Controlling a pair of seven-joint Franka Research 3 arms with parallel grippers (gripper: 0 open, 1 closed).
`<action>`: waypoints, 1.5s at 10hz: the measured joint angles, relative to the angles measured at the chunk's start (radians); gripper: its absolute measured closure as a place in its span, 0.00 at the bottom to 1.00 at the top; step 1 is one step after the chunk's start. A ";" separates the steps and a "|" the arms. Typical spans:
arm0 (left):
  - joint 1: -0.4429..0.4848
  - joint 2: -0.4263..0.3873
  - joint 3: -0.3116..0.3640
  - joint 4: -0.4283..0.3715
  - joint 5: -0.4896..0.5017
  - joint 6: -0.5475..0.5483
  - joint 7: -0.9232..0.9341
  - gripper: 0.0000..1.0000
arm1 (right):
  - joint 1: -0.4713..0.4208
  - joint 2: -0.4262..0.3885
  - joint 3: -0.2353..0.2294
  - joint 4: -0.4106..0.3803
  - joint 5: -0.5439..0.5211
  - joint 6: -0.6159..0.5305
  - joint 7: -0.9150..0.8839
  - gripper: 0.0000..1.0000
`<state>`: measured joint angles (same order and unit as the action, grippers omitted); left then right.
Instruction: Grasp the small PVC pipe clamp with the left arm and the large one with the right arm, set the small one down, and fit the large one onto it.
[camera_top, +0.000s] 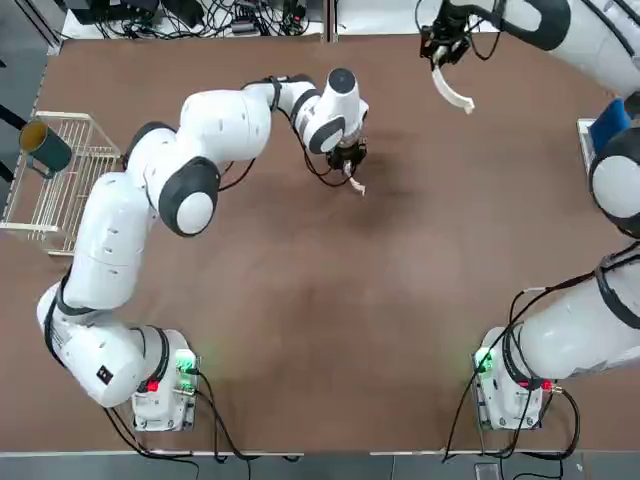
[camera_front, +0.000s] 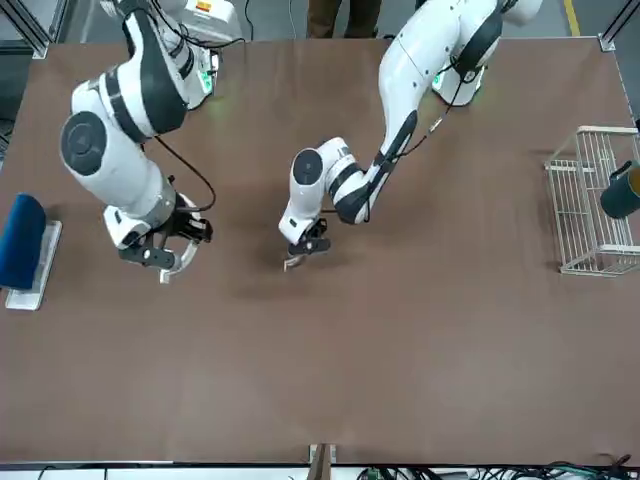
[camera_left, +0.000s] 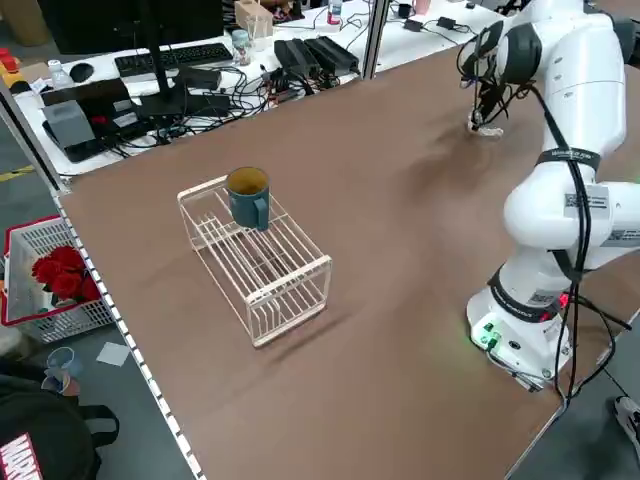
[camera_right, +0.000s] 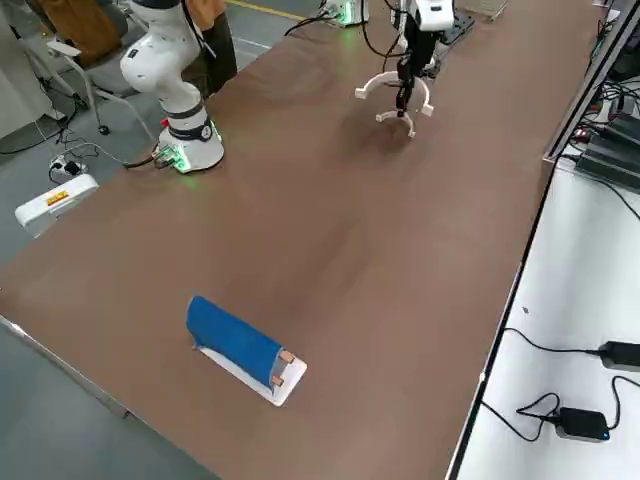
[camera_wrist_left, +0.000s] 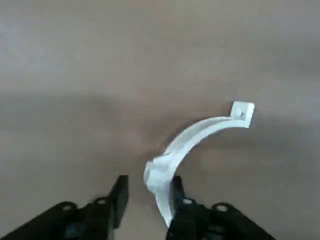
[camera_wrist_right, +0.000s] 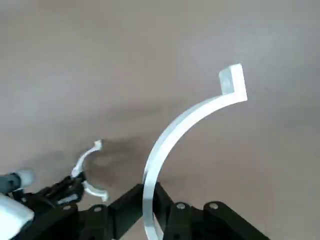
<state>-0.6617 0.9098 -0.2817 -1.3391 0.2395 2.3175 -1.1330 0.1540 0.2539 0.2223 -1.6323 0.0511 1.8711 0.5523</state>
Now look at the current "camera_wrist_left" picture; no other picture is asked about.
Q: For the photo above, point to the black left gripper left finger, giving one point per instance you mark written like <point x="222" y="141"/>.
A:
<point x="100" y="217"/>

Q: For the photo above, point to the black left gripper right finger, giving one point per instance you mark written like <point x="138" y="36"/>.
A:
<point x="200" y="222"/>

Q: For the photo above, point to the small white PVC pipe clamp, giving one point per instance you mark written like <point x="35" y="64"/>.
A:
<point x="200" y="132"/>

